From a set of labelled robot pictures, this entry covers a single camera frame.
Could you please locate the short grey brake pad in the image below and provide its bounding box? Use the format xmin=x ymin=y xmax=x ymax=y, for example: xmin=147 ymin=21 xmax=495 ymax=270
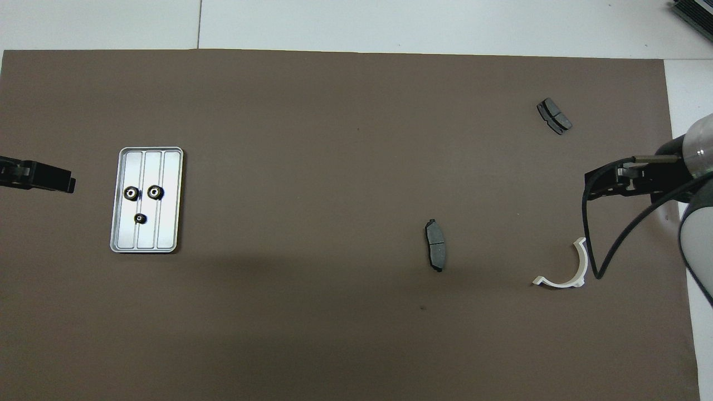
xmin=536 ymin=97 xmax=573 ymax=136

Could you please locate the white curved plastic bracket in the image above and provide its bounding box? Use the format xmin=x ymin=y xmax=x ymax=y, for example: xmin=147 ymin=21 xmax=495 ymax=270
xmin=532 ymin=237 xmax=589 ymax=289

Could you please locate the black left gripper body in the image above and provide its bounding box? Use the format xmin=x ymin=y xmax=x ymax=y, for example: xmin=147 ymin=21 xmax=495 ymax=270
xmin=0 ymin=157 xmax=28 ymax=189

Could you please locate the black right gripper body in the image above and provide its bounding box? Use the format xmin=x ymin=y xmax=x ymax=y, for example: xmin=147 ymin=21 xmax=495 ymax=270
xmin=617 ymin=136 xmax=694 ymax=203

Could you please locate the dark grey ribbed device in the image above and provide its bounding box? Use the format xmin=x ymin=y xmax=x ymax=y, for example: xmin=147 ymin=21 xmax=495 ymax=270
xmin=670 ymin=0 xmax=713 ymax=42

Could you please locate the silver metal tray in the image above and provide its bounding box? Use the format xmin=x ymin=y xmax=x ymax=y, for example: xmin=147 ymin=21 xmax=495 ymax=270
xmin=110 ymin=146 xmax=184 ymax=254

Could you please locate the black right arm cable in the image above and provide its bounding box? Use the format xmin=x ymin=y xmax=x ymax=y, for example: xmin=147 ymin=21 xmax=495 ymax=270
xmin=582 ymin=158 xmax=713 ymax=280

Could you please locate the long grey brake pad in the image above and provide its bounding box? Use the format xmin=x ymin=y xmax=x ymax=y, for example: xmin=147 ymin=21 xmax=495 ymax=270
xmin=424 ymin=218 xmax=447 ymax=273

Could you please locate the brown table mat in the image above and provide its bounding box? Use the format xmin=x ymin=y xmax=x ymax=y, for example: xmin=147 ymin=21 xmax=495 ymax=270
xmin=0 ymin=49 xmax=701 ymax=401

